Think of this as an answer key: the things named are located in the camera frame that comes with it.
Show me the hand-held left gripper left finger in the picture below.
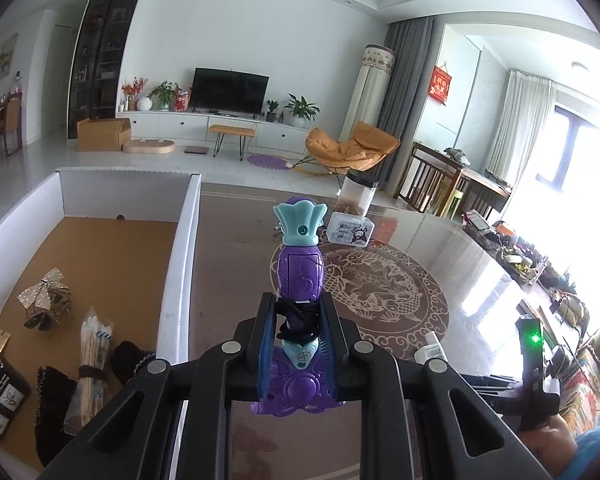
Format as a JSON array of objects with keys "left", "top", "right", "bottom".
[{"left": 40, "top": 292, "right": 281, "bottom": 480}]

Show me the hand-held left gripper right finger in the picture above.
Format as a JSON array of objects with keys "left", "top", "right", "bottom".
[{"left": 320, "top": 292, "right": 556, "bottom": 480}]

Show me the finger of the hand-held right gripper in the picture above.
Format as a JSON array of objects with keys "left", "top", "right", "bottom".
[{"left": 457, "top": 372, "right": 523, "bottom": 411}]

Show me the black hair tie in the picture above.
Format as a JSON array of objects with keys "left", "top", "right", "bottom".
[{"left": 276, "top": 299, "right": 322, "bottom": 343}]

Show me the purple and teal toy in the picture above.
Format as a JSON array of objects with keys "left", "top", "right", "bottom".
[{"left": 250, "top": 195, "right": 347, "bottom": 418}]

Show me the bundle of wooden chopsticks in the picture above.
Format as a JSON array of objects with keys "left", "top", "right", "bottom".
[{"left": 62, "top": 305, "right": 116, "bottom": 436}]

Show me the white cardboard box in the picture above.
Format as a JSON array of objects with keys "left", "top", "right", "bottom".
[{"left": 0, "top": 169, "right": 203, "bottom": 480}]

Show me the black knit cloth white trim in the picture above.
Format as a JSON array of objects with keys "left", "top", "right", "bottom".
[{"left": 32, "top": 340, "right": 158, "bottom": 468}]

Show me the silver rhinestone bow hair clip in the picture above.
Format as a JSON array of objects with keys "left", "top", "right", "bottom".
[{"left": 17, "top": 267, "right": 73, "bottom": 333}]

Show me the black rectangular box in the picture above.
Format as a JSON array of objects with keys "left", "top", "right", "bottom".
[{"left": 0, "top": 347, "right": 32, "bottom": 442}]

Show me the person's right forearm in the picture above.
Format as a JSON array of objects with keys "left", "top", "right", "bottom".
[{"left": 520, "top": 415, "right": 581, "bottom": 476}]

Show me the colourful printed cloth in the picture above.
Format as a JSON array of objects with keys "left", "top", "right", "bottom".
[{"left": 560, "top": 330, "right": 600, "bottom": 426}]

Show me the person's blue clothing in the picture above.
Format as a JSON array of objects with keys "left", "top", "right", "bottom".
[{"left": 550, "top": 425, "right": 600, "bottom": 480}]

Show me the pile of assorted clutter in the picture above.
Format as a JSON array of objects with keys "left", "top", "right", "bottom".
[{"left": 462, "top": 210, "right": 592, "bottom": 333}]

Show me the clear plastic box cartoon print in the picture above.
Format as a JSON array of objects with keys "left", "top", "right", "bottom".
[{"left": 326, "top": 211, "right": 376, "bottom": 249}]

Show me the clear cylinder container black lid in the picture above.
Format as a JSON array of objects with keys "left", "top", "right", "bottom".
[{"left": 336, "top": 170, "right": 379, "bottom": 217}]

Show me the purple floor mat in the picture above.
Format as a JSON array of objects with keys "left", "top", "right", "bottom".
[{"left": 246, "top": 154, "right": 295, "bottom": 171}]

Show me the dark wooden slatted chair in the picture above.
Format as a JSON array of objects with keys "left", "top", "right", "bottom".
[{"left": 394, "top": 141, "right": 463, "bottom": 218}]

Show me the dark wooden side table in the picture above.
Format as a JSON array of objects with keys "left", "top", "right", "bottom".
[{"left": 442, "top": 147, "right": 513, "bottom": 221}]

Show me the orange lounge chair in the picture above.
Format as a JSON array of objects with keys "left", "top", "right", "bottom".
[{"left": 294, "top": 121, "right": 401, "bottom": 188}]

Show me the orange bench with black legs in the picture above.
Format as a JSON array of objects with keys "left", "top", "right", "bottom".
[{"left": 209, "top": 124, "right": 257, "bottom": 162}]

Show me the beige oval cat scratcher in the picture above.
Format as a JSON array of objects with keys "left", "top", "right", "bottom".
[{"left": 122, "top": 138, "right": 177, "bottom": 156}]

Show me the white television cabinet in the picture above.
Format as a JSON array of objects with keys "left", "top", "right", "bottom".
[{"left": 117, "top": 110, "right": 313, "bottom": 157}]

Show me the white sheer curtain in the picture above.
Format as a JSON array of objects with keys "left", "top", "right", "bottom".
[{"left": 452, "top": 70, "right": 558, "bottom": 201}]

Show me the green potted plant white pot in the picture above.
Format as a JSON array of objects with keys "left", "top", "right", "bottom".
[{"left": 284, "top": 94, "right": 321, "bottom": 127}]

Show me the dark framed window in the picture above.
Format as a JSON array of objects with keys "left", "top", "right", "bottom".
[{"left": 535, "top": 105, "right": 600, "bottom": 193}]

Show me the tall covered air conditioner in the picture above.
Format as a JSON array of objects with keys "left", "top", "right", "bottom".
[{"left": 339, "top": 44, "right": 397, "bottom": 138}]

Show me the black television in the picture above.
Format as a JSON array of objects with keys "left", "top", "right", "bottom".
[{"left": 191, "top": 66, "right": 270, "bottom": 113}]

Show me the brown cardboard box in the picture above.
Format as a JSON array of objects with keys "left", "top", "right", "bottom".
[{"left": 76, "top": 117, "right": 132, "bottom": 152}]

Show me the grey curtain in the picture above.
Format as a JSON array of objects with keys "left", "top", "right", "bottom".
[{"left": 365, "top": 15, "right": 443, "bottom": 196}]

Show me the red flower arrangement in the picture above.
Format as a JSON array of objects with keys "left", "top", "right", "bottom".
[{"left": 121, "top": 77, "right": 148, "bottom": 111}]

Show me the tall dark glass shelf cabinet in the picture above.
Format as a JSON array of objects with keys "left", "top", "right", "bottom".
[{"left": 67, "top": 0, "right": 150, "bottom": 140}]

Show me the wooden dining chair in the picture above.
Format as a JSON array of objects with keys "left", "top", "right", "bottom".
[{"left": 0, "top": 95, "right": 23, "bottom": 161}]

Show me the red wall hanging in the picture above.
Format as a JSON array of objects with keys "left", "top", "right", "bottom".
[{"left": 428, "top": 62, "right": 453, "bottom": 103}]

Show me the framed wall painting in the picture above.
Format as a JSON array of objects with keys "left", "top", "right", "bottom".
[{"left": 0, "top": 32, "right": 20, "bottom": 82}]

